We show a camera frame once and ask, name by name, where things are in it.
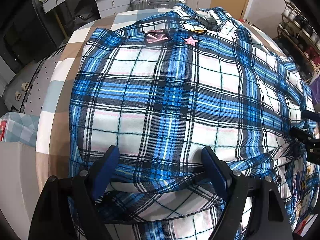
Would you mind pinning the wooden shoe rack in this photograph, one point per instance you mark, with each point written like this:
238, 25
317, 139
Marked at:
298, 40

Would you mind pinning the checkered bed sheet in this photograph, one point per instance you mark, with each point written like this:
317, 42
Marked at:
53, 136

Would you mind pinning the checkered pillow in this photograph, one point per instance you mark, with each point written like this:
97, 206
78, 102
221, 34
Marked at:
19, 127

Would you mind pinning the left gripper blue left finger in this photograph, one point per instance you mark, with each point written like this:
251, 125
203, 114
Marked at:
52, 217

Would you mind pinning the blue white plaid shirt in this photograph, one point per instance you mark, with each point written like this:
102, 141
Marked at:
169, 85

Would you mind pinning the purple plastic bag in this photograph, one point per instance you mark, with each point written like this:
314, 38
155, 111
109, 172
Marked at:
315, 91

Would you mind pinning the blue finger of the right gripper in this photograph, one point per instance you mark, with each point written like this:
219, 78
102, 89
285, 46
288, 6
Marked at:
310, 115

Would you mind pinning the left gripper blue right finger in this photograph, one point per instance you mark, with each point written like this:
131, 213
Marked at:
267, 218

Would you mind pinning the silver ribbed suitcase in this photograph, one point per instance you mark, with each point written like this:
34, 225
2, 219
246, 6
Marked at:
153, 4

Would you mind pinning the grey dotted floor mat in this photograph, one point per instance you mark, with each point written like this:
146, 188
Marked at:
27, 91

